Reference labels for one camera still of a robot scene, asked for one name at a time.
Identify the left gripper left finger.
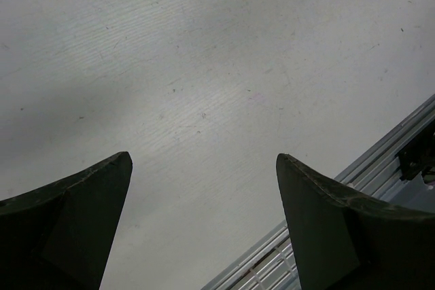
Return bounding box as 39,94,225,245
1,151,132,289

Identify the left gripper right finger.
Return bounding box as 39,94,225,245
276,153,434,289

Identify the aluminium rail frame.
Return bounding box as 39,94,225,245
205,97,434,289

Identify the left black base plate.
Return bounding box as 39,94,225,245
398,137,434,181

